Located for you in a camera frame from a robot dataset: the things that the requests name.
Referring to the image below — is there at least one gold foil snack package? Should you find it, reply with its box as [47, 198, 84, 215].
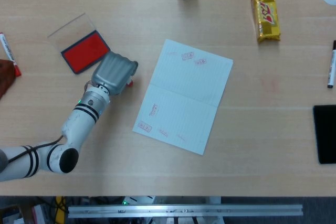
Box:
[250, 0, 281, 44]

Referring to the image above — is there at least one aluminium rail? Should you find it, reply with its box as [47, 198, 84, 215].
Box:
[67, 204, 304, 219]

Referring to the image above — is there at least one red whiteboard marker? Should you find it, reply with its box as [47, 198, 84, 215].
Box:
[0, 32, 22, 77]

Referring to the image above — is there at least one red ink pad clear lid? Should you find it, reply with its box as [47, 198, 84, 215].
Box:
[47, 12, 111, 75]

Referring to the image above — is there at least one brown cloth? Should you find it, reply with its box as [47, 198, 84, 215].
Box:
[0, 59, 16, 100]

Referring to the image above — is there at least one light blue lined paper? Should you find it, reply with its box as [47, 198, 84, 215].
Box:
[132, 38, 234, 156]

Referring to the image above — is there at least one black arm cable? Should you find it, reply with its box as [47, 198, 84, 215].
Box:
[7, 135, 65, 163]

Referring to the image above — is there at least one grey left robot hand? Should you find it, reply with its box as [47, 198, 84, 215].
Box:
[91, 51, 139, 96]

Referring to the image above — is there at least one black whiteboard marker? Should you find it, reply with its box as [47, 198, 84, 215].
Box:
[327, 39, 336, 89]

